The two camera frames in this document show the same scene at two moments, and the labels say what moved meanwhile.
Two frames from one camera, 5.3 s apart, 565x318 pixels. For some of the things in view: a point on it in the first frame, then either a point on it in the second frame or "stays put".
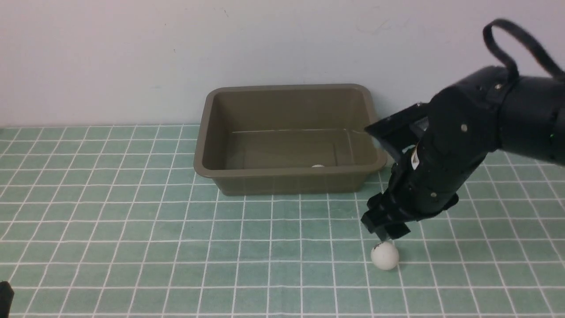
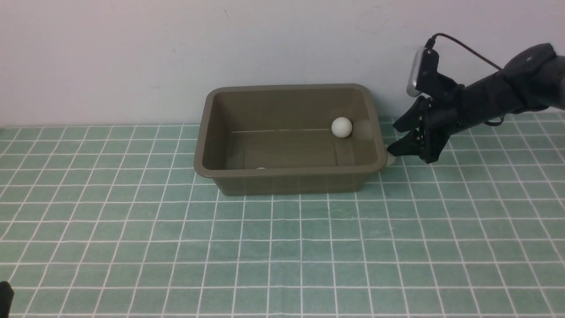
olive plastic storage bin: (288, 139) stays put
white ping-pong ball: (384, 255) -> (341, 127)
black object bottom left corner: (6, 296) stays put
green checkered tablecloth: (115, 222) stays put
